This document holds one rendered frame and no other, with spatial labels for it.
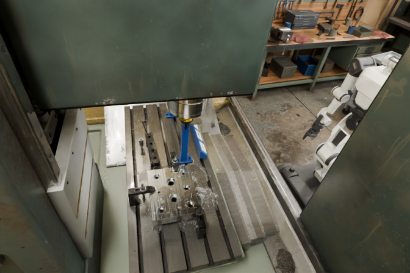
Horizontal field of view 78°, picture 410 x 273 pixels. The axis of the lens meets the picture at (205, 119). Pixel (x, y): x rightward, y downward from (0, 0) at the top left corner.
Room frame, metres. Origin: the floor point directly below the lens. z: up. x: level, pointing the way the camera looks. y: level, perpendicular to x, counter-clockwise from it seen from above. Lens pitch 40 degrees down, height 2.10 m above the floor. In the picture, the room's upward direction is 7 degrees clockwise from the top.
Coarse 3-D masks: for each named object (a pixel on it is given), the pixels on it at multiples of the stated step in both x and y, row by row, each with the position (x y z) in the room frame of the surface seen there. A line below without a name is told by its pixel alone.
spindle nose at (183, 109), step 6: (168, 102) 0.73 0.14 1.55; (174, 102) 0.71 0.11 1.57; (180, 102) 0.70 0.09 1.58; (186, 102) 0.70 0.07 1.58; (192, 102) 0.70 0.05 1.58; (198, 102) 0.71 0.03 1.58; (204, 102) 0.73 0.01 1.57; (168, 108) 0.73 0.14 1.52; (174, 108) 0.71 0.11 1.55; (180, 108) 0.70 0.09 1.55; (186, 108) 0.70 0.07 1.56; (192, 108) 0.70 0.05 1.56; (198, 108) 0.71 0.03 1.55; (204, 108) 0.74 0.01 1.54; (174, 114) 0.71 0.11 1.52; (180, 114) 0.70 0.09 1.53; (186, 114) 0.70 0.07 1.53; (192, 114) 0.70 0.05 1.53; (198, 114) 0.72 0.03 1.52
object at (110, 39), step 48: (0, 0) 0.52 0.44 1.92; (48, 0) 0.55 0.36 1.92; (96, 0) 0.58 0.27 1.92; (144, 0) 0.61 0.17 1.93; (192, 0) 0.65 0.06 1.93; (240, 0) 0.69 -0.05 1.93; (48, 48) 0.54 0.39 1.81; (96, 48) 0.57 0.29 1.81; (144, 48) 0.61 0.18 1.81; (192, 48) 0.65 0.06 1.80; (240, 48) 0.70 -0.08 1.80; (48, 96) 0.53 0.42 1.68; (96, 96) 0.56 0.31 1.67; (144, 96) 0.61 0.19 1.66; (192, 96) 0.66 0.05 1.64
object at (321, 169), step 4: (320, 144) 1.58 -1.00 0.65; (316, 156) 1.56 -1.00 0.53; (316, 160) 1.55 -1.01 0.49; (320, 160) 1.52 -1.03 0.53; (332, 160) 1.43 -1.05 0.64; (316, 164) 1.55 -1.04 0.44; (320, 164) 1.57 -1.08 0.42; (324, 164) 1.48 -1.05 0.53; (316, 168) 1.57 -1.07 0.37; (320, 168) 1.58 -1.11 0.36; (324, 168) 1.46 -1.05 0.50; (328, 168) 1.42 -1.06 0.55; (316, 172) 1.57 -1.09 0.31; (320, 172) 1.54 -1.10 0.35; (324, 172) 1.45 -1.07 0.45; (316, 176) 1.56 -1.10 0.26; (320, 176) 1.50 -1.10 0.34; (324, 176) 1.49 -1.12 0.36; (320, 180) 1.51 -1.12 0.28
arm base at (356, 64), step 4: (368, 56) 1.82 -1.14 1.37; (352, 60) 1.78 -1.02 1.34; (356, 60) 1.75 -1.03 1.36; (360, 60) 1.73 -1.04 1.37; (352, 64) 1.76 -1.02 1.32; (356, 64) 1.73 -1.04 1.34; (360, 64) 1.71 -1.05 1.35; (352, 68) 1.75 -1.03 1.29; (356, 68) 1.72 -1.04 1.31; (360, 68) 1.70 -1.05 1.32; (364, 68) 1.69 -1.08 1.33; (352, 72) 1.74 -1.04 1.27; (356, 72) 1.71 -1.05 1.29; (360, 72) 1.70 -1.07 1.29
